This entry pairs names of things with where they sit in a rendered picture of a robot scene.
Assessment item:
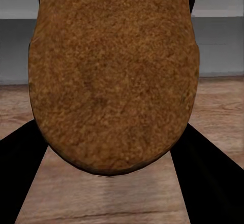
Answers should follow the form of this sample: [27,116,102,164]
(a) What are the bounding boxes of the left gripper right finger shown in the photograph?
[170,123,244,224]

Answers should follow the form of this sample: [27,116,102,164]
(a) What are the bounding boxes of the sandal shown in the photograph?
[28,0,200,177]

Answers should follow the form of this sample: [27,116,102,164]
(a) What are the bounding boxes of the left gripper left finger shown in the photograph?
[0,120,48,224]

